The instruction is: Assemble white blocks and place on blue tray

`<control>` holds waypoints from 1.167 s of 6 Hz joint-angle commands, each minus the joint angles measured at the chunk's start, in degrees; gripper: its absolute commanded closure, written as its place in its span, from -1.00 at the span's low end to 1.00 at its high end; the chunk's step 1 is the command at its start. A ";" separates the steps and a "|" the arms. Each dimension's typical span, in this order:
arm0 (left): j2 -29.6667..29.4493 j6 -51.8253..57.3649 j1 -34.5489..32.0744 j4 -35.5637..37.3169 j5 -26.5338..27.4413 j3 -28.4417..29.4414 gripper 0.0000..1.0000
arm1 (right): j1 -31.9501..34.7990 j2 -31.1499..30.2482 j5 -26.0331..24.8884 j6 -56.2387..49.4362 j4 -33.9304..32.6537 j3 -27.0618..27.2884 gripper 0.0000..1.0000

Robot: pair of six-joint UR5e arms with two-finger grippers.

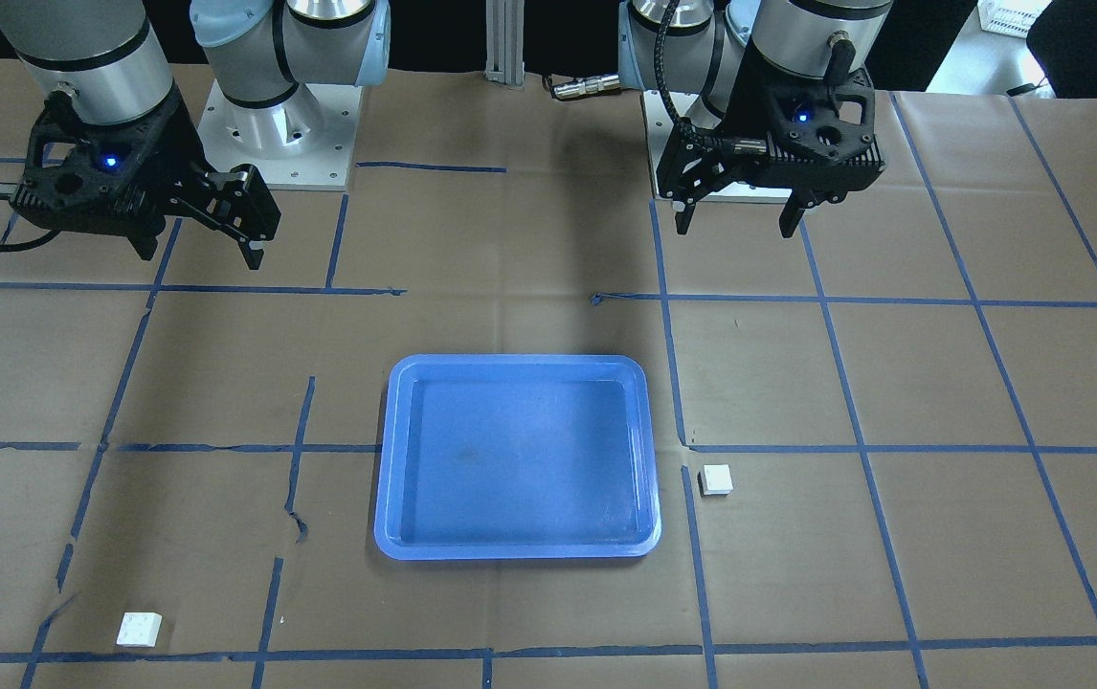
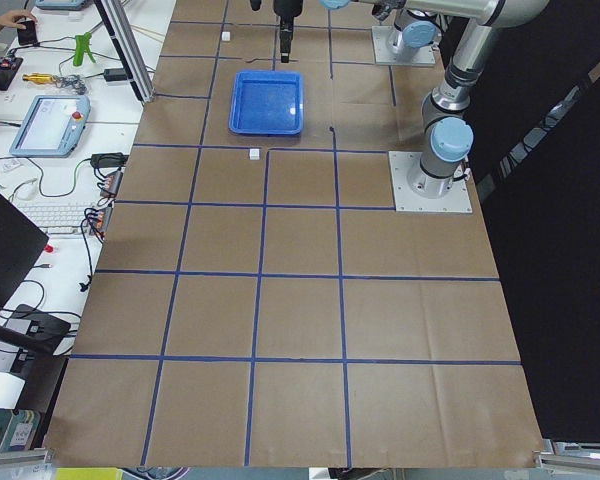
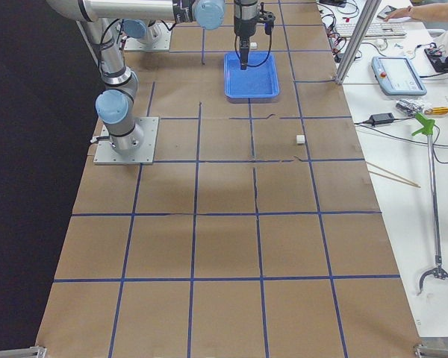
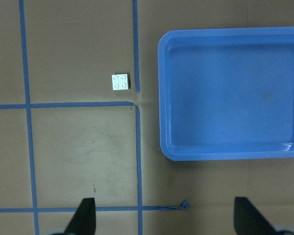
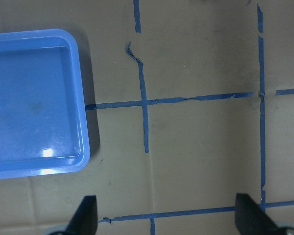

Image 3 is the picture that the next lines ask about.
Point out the yellow metal tool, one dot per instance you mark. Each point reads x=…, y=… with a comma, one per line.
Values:
x=436, y=111

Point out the person hand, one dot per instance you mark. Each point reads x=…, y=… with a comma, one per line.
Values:
x=399, y=13

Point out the aluminium frame post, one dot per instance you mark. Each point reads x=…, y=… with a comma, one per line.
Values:
x=366, y=17

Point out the green handled reacher grabber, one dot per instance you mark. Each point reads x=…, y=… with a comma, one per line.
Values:
x=438, y=271

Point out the blue plastic tray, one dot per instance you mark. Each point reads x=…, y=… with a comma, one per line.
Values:
x=254, y=82

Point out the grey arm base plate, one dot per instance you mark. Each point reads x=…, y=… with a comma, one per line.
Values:
x=135, y=148

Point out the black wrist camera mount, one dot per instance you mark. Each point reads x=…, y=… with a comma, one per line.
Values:
x=267, y=18

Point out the brown paper table cover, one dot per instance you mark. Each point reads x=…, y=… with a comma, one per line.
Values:
x=236, y=241

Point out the white keyboard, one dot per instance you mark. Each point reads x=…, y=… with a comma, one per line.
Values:
x=375, y=30

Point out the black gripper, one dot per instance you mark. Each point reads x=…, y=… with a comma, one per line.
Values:
x=243, y=23

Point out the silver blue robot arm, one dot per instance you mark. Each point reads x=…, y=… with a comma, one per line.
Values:
x=96, y=19

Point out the black power adapter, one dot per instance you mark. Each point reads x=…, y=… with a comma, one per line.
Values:
x=381, y=119

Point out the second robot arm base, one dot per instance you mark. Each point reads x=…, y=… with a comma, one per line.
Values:
x=143, y=32

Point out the blue teach pendant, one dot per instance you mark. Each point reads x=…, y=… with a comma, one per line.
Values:
x=397, y=76

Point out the wooden chopstick pair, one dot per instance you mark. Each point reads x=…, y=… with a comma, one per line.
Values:
x=384, y=173

